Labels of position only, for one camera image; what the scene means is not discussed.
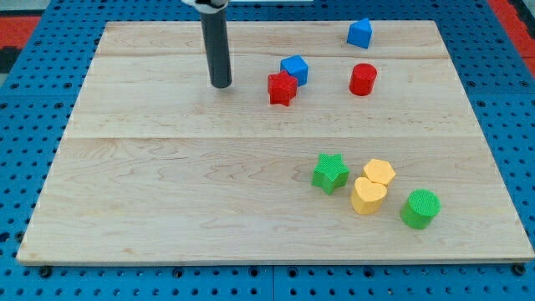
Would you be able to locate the white rod mount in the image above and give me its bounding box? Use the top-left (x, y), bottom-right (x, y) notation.
top-left (181, 0), bottom-right (228, 9)

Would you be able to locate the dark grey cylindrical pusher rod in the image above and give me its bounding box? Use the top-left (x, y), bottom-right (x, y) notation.
top-left (201, 8), bottom-right (232, 89)

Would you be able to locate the blue cube block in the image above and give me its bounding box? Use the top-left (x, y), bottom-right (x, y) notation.
top-left (280, 55), bottom-right (309, 86)

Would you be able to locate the red star block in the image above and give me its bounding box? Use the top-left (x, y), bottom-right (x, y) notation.
top-left (267, 70), bottom-right (298, 106)

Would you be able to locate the green star block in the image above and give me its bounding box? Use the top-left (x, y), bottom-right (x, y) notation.
top-left (311, 153), bottom-right (350, 195)

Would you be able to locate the red cylinder block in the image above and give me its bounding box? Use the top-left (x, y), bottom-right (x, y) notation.
top-left (349, 63), bottom-right (378, 96)

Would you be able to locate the light wooden board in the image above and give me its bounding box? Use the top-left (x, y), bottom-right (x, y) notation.
top-left (17, 21), bottom-right (534, 267)

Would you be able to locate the yellow hexagon block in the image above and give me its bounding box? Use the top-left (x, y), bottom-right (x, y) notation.
top-left (362, 159), bottom-right (396, 186)

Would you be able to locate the yellow heart block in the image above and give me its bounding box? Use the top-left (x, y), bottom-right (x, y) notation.
top-left (350, 177), bottom-right (388, 215)

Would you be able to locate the green cylinder block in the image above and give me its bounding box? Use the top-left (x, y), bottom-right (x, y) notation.
top-left (400, 189), bottom-right (441, 229)

